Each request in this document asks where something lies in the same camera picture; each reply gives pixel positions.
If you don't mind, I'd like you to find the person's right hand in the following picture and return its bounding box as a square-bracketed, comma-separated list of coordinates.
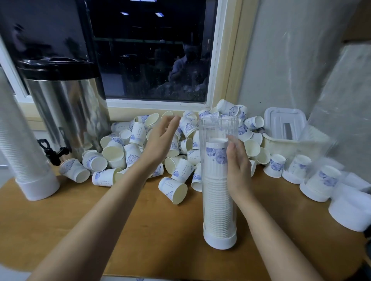
[225, 136, 254, 205]

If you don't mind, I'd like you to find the person's left hand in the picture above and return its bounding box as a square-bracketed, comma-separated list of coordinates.
[139, 115, 182, 174]

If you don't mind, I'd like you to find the pile of paper cups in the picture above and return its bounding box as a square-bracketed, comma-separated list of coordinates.
[60, 98, 288, 205]

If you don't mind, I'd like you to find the person's right forearm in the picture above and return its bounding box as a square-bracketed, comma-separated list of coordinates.
[235, 194, 325, 281]

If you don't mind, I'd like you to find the person's left forearm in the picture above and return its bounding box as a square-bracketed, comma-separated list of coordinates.
[29, 165, 158, 281]

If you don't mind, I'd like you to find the translucent plastic box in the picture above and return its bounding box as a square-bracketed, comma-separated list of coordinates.
[262, 134, 334, 164]

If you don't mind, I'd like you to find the white plastic lid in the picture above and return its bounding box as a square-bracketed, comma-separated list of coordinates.
[264, 107, 308, 141]

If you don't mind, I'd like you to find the stainless steel water dispenser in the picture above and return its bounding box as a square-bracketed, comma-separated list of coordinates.
[16, 57, 112, 166]

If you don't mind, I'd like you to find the white framed window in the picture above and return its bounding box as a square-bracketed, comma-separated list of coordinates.
[0, 0, 260, 122]

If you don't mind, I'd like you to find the clear plastic bag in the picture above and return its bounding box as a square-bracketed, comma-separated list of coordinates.
[313, 43, 371, 180]

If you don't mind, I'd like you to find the brown wooden wall cabinet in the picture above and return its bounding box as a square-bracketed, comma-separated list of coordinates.
[342, 0, 371, 42]

